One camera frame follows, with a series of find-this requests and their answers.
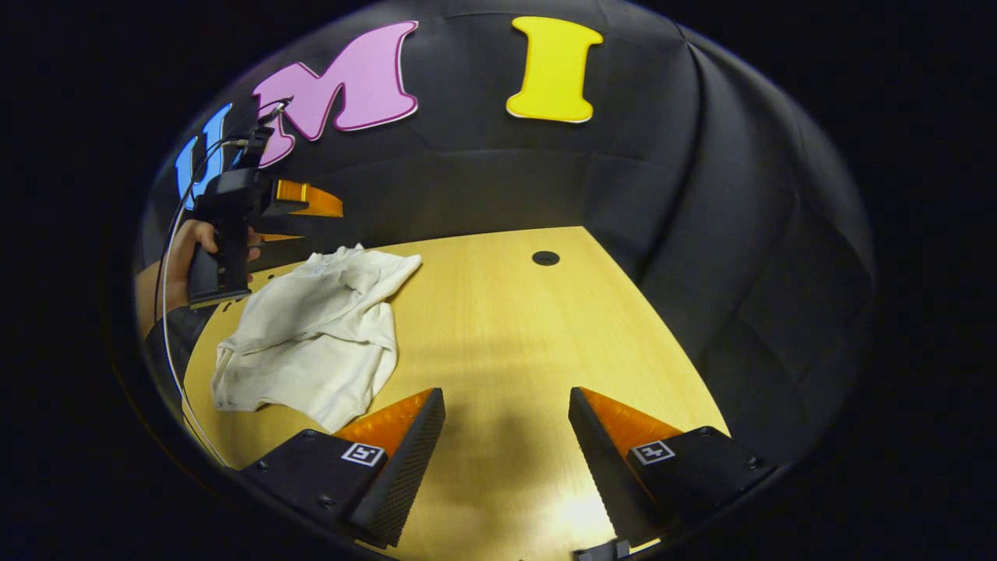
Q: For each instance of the white t-shirt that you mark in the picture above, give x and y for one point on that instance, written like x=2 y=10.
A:
x=311 y=343

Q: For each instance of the black backdrop cloth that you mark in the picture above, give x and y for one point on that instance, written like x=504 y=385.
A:
x=701 y=234

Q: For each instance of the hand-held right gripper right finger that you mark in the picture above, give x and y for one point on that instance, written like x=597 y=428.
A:
x=607 y=483

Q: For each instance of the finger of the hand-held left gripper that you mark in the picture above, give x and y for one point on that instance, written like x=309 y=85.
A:
x=276 y=237
x=319 y=201

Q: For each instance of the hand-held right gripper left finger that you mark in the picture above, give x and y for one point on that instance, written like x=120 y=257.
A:
x=405 y=483

